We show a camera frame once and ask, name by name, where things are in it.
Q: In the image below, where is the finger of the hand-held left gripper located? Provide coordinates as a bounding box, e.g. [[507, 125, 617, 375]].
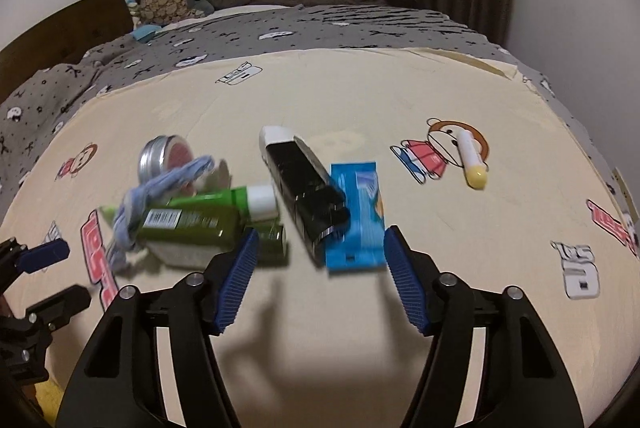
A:
[[25, 285, 92, 334], [0, 237, 71, 277]]

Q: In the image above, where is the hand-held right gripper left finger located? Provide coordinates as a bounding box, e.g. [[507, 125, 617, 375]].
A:
[[55, 228, 261, 428]]

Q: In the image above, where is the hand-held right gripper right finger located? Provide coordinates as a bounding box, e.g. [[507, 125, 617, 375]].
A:
[[383, 225, 584, 428]]

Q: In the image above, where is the blue snack packet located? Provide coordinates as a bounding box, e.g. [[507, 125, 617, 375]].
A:
[[325, 162, 389, 273]]

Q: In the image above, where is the black and white rectangular device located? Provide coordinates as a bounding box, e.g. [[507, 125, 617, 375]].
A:
[[259, 125, 351, 267]]

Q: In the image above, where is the small dark green bottle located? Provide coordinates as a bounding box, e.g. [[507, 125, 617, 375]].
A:
[[245, 220, 290, 267]]

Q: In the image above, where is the green tube with white cap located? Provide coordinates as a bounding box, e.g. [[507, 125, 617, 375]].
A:
[[100, 185, 279, 255]]

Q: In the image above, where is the blue and white knotted cloth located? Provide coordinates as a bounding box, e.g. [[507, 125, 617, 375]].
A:
[[110, 154, 216, 271]]

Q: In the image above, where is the white and yellow lip balm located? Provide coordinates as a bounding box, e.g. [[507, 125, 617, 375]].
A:
[[457, 131, 487, 191]]

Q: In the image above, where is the round silver tin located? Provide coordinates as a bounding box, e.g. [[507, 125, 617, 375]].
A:
[[139, 135, 199, 185]]

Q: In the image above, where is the cream printed bedsheet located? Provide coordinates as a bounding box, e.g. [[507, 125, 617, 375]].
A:
[[0, 48, 640, 428]]

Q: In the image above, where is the brown wooden headboard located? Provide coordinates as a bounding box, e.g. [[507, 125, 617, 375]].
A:
[[0, 0, 137, 81]]

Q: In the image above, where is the small blue cloth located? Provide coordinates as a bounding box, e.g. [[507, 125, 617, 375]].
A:
[[133, 24, 164, 43]]

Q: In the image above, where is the grey printed blanket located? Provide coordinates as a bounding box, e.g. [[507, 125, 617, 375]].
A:
[[0, 4, 638, 229]]

